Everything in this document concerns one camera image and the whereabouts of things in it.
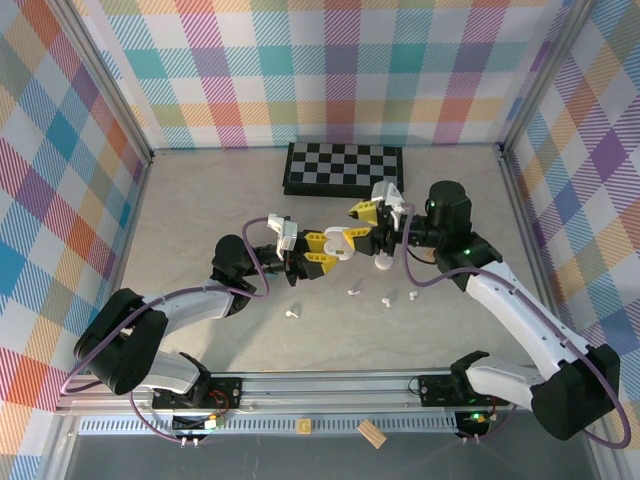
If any black folding chessboard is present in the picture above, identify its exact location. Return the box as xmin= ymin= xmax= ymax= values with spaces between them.
xmin=282 ymin=141 xmax=405 ymax=199

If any black left controller box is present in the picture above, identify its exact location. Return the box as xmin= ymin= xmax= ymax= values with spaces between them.
xmin=171 ymin=413 xmax=225 ymax=435

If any black controller box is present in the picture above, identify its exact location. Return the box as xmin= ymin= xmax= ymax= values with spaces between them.
xmin=171 ymin=413 xmax=225 ymax=435
xmin=453 ymin=409 xmax=490 ymax=437

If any plain wooden block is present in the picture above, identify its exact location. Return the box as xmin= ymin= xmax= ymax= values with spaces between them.
xmin=357 ymin=419 xmax=389 ymax=448

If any black right controller box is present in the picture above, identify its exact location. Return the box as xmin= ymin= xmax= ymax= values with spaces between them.
xmin=453 ymin=409 xmax=490 ymax=437

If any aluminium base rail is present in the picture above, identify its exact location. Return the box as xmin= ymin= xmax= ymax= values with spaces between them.
xmin=54 ymin=368 xmax=601 ymax=417

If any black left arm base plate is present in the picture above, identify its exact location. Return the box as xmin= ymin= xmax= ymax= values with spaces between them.
xmin=151 ymin=375 xmax=244 ymax=414

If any slotted grey cable duct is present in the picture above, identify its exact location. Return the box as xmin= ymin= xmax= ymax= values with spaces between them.
xmin=77 ymin=416 xmax=462 ymax=437

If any aluminium frame post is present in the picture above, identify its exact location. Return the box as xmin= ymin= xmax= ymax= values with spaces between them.
xmin=497 ymin=0 xmax=601 ymax=159
xmin=52 ymin=0 xmax=156 ymax=166

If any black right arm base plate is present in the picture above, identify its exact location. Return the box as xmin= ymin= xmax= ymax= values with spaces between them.
xmin=416 ymin=372 xmax=501 ymax=408

